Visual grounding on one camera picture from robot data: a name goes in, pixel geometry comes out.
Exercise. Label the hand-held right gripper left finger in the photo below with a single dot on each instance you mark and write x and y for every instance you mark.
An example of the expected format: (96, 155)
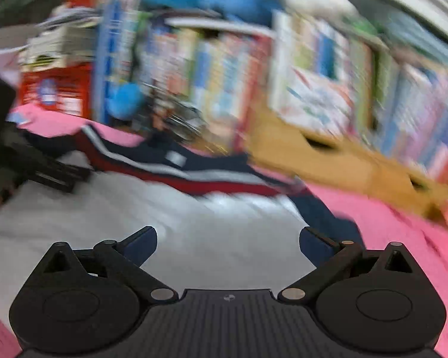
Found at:
(140, 246)

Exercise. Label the light blue notebook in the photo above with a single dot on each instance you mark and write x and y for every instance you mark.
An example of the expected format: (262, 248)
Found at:
(20, 119)

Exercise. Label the white cardboard sheet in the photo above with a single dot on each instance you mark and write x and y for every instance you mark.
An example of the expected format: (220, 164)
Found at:
(3, 59)

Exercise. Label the black model bicycle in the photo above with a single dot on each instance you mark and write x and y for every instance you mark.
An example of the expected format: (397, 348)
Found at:
(175, 112)

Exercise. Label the wooden drawer organizer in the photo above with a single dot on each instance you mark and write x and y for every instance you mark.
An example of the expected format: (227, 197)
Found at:
(339, 164)

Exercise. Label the blue egg-shaped plush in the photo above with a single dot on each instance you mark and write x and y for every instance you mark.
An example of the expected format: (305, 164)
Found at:
(125, 100)

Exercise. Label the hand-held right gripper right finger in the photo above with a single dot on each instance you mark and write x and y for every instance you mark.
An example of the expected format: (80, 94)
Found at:
(313, 248)

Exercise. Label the row of colourful upright books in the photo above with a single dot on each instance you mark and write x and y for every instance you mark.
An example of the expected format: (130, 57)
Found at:
(209, 82)

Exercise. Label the stack of magazines and papers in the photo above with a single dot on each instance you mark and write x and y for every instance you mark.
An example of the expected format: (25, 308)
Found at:
(59, 41)

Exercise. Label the red plastic crate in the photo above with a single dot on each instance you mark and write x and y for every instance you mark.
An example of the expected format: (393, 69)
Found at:
(67, 89)

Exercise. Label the flat stack of books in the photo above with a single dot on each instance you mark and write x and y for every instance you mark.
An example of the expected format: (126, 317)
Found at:
(216, 26)

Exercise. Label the row of pastel books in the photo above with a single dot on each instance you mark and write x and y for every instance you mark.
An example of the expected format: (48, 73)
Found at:
(395, 112)

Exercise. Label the pink rabbit-pattern towel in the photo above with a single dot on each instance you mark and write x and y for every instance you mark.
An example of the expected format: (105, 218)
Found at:
(395, 238)

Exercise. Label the white box with colourful print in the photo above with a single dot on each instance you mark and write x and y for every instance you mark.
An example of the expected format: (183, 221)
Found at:
(313, 97)

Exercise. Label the white and navy jacket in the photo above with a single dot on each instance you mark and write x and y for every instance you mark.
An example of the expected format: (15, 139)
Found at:
(209, 223)

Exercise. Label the row of tall blue books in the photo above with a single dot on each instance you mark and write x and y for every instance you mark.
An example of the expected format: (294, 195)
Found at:
(115, 52)

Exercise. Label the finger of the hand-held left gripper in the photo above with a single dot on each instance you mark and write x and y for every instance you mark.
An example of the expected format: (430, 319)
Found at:
(56, 173)

